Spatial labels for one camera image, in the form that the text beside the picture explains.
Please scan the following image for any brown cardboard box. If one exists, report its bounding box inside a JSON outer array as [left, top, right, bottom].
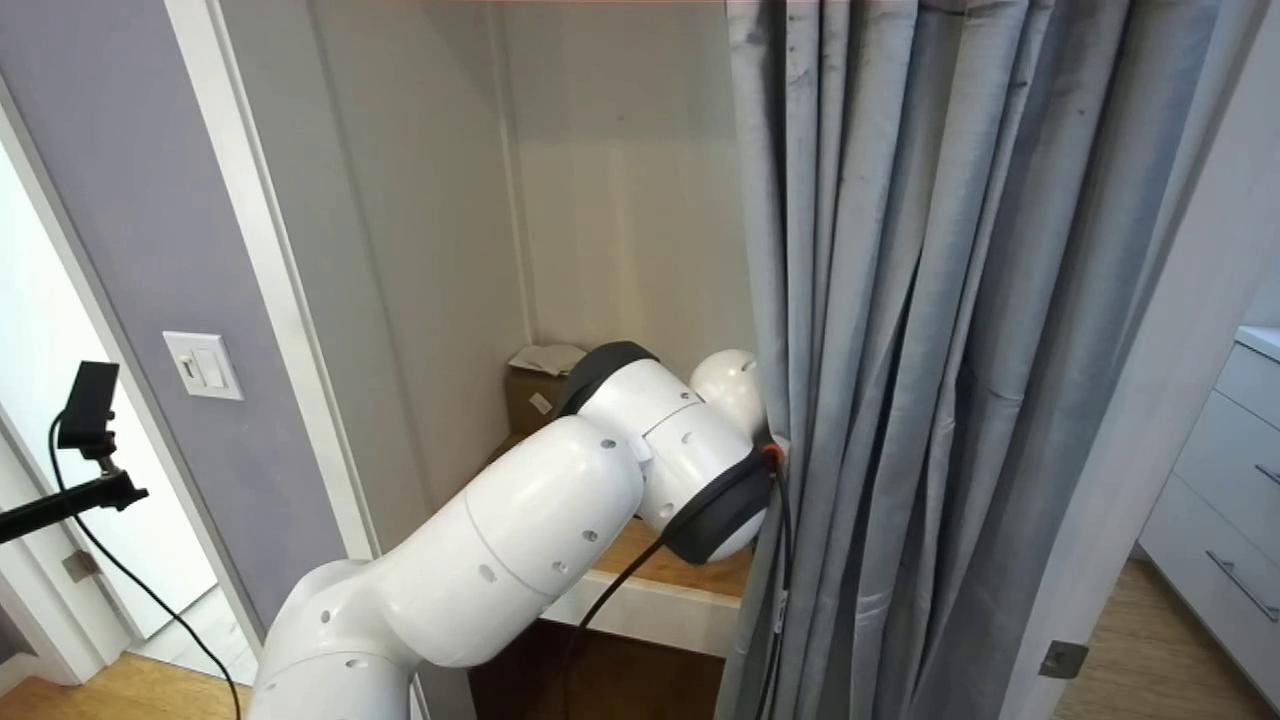
[[498, 336, 599, 450]]

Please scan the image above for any grey curtain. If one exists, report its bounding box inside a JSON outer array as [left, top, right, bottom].
[[718, 0, 1280, 720]]

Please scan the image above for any metal hinge plate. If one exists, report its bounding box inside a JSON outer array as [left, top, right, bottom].
[[1035, 638, 1092, 685]]

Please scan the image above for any white dresser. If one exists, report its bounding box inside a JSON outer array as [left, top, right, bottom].
[[1137, 324, 1280, 713]]

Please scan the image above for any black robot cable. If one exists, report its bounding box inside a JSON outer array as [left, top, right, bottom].
[[573, 528, 670, 641]]

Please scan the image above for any white light switch plate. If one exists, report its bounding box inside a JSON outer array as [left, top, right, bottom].
[[161, 330, 246, 403]]

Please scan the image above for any white door frame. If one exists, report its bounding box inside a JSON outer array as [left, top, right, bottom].
[[996, 0, 1280, 720]]

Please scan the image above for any black camera cable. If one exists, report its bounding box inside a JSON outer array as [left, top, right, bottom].
[[45, 411, 252, 720]]

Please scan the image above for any black camera on stand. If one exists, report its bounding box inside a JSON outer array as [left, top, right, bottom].
[[50, 357, 122, 465]]

